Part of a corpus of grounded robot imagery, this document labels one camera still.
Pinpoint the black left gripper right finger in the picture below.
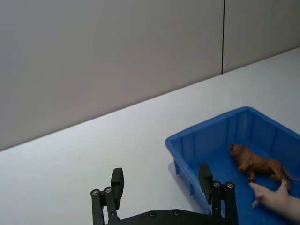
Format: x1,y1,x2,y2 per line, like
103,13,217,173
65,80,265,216
198,163,239,225

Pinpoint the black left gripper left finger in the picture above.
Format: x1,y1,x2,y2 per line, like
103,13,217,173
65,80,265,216
90,167,125,225

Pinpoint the blue plastic bin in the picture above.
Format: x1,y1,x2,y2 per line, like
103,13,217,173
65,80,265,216
165,106,300,225

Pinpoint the brown lion toy figure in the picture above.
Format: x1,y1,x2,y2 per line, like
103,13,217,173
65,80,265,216
229,142,300,195

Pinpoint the pale pink animal toy figure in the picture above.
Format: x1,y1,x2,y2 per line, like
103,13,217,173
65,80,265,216
248,180,300,222

